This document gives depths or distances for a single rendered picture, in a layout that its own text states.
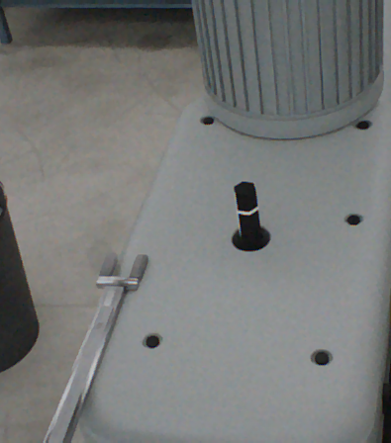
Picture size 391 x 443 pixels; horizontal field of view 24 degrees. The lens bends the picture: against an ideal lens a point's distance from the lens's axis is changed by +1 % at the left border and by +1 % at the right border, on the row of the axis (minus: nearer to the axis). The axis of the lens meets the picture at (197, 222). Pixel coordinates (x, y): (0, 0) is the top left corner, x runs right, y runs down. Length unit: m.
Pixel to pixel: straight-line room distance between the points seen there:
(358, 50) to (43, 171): 3.35
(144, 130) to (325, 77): 3.42
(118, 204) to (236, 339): 3.18
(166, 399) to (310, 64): 0.37
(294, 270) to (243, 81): 0.22
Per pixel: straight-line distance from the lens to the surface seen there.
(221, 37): 0.95
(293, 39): 0.92
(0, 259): 3.10
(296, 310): 0.80
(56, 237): 3.86
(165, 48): 4.92
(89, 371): 0.78
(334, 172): 0.93
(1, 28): 5.25
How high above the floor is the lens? 2.48
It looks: 41 degrees down
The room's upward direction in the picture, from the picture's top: 10 degrees counter-clockwise
